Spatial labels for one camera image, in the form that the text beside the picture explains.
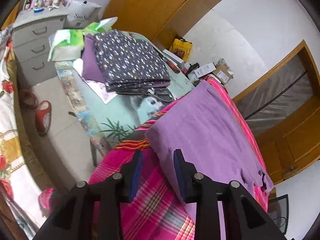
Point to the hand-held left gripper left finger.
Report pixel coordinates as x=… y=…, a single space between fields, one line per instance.
x=136 y=172

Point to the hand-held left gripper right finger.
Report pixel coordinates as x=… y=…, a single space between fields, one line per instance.
x=178 y=173

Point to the purple fleece pants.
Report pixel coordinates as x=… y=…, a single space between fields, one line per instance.
x=205 y=130

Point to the pink plaid blanket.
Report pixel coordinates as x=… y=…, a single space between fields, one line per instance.
x=155 y=205

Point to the teal tablecloth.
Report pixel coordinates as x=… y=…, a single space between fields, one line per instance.
x=117 y=115

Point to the lilac plastic sheet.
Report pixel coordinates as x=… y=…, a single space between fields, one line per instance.
x=105 y=93

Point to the white carton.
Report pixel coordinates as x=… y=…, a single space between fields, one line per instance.
x=203 y=70

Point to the black mesh chair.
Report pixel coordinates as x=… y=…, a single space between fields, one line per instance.
x=278 y=212

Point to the red slipper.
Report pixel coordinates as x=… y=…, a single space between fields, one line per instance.
x=43 y=116
x=28 y=98

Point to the open cardboard box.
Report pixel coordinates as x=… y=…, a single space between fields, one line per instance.
x=223 y=72

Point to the dark dotted folded cloth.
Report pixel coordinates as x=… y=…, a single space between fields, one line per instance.
x=130 y=60

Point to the purple folded cloth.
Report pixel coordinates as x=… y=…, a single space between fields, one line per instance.
x=90 y=65

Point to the wooden door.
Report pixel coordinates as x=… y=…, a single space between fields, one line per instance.
x=295 y=150

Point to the plastic door curtain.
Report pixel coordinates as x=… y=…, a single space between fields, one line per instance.
x=277 y=97

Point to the yellow bag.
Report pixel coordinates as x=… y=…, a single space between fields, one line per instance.
x=181 y=47

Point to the floral quilt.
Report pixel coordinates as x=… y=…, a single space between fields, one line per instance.
x=10 y=142

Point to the green white plastic bag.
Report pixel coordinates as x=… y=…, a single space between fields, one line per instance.
x=67 y=42

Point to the grey drawer cabinet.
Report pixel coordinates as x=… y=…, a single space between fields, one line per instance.
x=32 y=45

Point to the wooden wardrobe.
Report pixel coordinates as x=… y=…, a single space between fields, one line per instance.
x=150 y=5

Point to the white paper bag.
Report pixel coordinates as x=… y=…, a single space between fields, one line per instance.
x=82 y=12

